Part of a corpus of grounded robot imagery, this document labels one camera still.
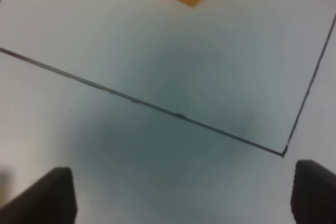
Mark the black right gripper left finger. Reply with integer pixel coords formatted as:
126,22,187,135
1,167,78,223

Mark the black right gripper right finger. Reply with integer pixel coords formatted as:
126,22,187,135
290,159,335,224

